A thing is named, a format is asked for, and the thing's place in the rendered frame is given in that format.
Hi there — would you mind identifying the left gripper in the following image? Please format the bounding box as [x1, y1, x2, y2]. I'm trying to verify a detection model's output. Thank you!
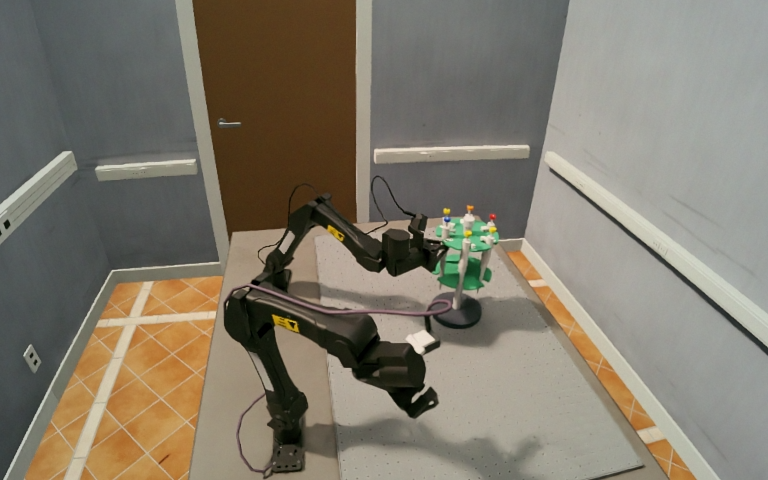
[408, 218, 449, 273]

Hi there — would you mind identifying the white pipette with blue button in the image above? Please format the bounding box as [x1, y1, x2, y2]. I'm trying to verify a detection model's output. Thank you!
[439, 217, 456, 289]

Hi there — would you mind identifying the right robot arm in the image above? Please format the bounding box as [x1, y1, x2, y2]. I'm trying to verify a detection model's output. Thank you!
[223, 287, 441, 473]

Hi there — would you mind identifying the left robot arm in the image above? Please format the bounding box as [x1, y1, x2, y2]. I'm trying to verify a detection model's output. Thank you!
[263, 193, 412, 292]

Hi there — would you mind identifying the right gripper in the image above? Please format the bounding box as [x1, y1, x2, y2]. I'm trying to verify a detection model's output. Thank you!
[377, 331, 439, 419]

